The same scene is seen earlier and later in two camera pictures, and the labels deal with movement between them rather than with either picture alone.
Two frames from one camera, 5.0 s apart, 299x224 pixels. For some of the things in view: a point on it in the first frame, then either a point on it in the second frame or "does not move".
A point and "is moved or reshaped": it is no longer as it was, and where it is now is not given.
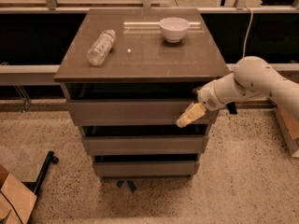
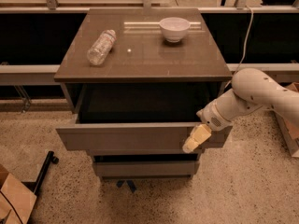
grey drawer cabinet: (128, 75) does not move
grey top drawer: (135, 112) is moved or reshaped
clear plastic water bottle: (101, 48) does not move
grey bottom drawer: (121, 169) does not move
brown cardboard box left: (17, 201) does not move
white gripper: (207, 97) to (212, 116)
